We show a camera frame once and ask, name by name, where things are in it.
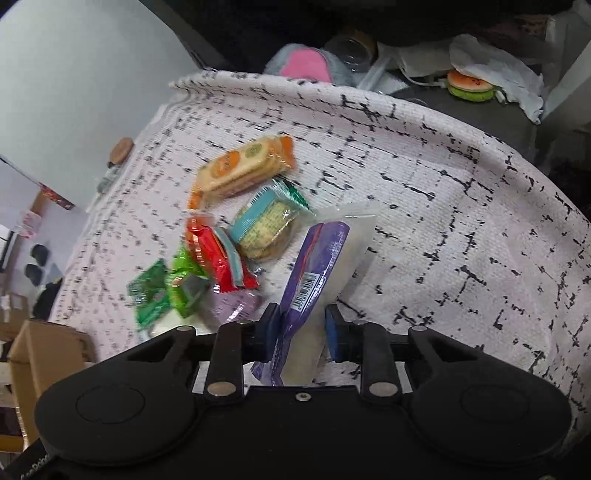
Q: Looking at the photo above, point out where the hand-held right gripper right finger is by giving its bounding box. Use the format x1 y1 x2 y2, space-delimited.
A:
324 305 491 404

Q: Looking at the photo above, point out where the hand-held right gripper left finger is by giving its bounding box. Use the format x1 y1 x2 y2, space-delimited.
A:
92 302 283 405

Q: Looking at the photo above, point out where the pale purple snack packet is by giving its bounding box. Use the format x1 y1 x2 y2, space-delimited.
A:
198 288 265 334

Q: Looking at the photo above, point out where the purple and white snack packet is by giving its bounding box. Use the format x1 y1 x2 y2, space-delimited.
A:
250 199 382 387

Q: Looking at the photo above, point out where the red snack packet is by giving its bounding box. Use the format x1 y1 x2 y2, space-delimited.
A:
185 215 260 295

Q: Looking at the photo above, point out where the bright green snack packet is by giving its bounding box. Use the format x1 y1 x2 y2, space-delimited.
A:
167 248 214 320

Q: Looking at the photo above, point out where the teal cracker packet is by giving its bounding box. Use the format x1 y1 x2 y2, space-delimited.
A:
228 178 317 260

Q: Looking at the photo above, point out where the dark green snack packet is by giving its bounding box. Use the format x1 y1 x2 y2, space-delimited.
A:
126 258 172 332

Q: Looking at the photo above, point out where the orange cracker packet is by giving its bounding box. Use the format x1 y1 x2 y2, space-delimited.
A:
187 135 297 210

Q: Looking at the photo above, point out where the large cardboard box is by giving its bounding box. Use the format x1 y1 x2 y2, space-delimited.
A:
6 318 99 446

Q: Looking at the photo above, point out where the white black-flecked blanket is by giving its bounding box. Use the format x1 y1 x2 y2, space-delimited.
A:
46 69 591 445

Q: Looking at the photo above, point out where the glass jar with cork lid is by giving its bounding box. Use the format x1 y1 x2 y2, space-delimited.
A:
96 137 136 193

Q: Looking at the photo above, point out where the pink and grey plush toy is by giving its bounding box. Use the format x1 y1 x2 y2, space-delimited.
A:
264 43 334 85

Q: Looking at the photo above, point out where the clear plastic bottle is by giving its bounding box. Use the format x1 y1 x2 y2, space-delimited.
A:
322 30 378 75

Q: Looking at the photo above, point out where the burger toy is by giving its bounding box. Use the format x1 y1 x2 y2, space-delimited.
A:
444 69 498 103

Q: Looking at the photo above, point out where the white plastic bag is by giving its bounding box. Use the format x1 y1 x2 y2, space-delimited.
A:
449 34 546 124

